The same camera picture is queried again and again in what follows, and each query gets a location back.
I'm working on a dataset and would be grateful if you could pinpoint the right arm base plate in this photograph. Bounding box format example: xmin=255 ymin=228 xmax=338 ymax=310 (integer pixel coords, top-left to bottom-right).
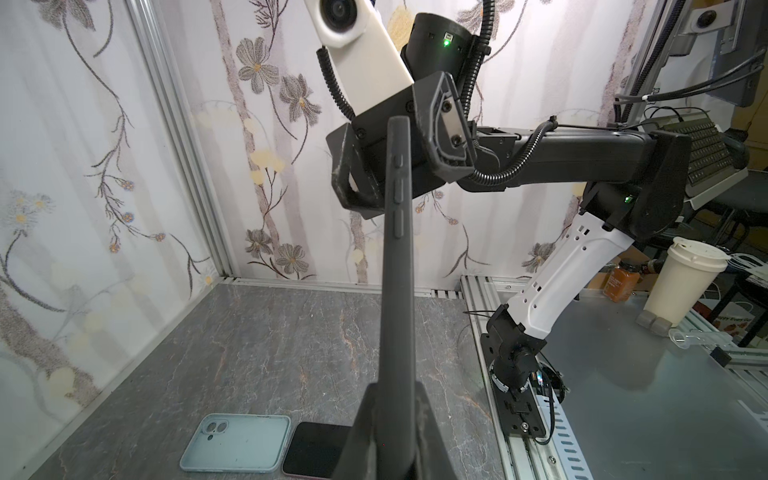
xmin=481 ymin=333 xmax=569 ymax=445

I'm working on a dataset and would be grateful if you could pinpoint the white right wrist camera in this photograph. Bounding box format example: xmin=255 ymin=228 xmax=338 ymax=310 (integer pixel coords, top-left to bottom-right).
xmin=305 ymin=0 xmax=414 ymax=114

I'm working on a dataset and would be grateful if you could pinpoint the black computer keyboard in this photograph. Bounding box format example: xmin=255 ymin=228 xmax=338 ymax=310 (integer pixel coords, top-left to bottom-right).
xmin=661 ymin=116 xmax=747 ymax=199

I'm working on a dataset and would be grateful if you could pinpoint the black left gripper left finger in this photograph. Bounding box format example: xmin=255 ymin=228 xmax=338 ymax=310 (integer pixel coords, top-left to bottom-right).
xmin=332 ymin=383 xmax=377 ymax=480

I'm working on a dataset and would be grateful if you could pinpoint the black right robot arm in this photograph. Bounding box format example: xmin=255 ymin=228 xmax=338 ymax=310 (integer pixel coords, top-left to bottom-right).
xmin=317 ymin=1 xmax=691 ymax=446

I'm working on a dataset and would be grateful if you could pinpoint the light blue phone case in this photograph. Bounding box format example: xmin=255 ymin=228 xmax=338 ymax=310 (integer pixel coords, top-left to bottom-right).
xmin=179 ymin=413 xmax=291 ymax=473

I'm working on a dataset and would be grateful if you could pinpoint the amber glass jar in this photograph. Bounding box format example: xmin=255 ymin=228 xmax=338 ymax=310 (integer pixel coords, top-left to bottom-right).
xmin=603 ymin=260 xmax=641 ymax=303

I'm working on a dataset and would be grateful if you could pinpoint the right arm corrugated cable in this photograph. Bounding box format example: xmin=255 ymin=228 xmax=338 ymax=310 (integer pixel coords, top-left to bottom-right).
xmin=314 ymin=0 xmax=559 ymax=187

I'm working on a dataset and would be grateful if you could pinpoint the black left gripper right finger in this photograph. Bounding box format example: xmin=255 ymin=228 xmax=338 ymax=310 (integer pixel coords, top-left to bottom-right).
xmin=414 ymin=382 xmax=457 ymax=480

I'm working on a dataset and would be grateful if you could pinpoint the white paper coffee cup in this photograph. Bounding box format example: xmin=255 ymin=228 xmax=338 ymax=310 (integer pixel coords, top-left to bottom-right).
xmin=642 ymin=237 xmax=731 ymax=327

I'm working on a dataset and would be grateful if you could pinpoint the black phone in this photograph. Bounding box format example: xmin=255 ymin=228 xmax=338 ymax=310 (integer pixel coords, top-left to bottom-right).
xmin=375 ymin=116 xmax=416 ymax=479

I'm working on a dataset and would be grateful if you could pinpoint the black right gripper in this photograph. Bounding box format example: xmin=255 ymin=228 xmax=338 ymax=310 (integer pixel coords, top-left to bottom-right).
xmin=326 ymin=71 xmax=477 ymax=219

